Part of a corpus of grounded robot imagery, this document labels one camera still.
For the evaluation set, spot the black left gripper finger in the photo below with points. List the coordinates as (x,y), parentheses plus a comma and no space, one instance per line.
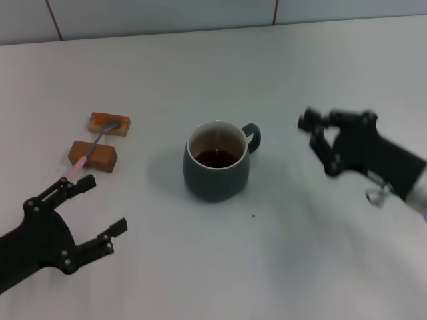
(63,191)
(96,248)

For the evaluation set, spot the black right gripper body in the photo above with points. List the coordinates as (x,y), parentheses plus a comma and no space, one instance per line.
(370,150)

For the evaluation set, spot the dark coffee liquid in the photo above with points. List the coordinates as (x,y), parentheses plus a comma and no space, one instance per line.
(213,160)

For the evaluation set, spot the light wooden block orange stained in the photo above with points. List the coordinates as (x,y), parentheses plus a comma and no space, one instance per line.
(123,128)

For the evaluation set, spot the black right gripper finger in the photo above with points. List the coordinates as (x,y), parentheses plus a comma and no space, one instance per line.
(325,153)
(317,120)

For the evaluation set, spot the grey ceramic mug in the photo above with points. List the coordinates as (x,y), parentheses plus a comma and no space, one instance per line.
(213,183)

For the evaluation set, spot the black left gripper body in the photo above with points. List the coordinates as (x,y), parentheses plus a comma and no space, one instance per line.
(36,240)

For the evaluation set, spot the dark brown arched wooden block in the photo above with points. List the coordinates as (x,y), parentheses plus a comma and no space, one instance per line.
(103,158)

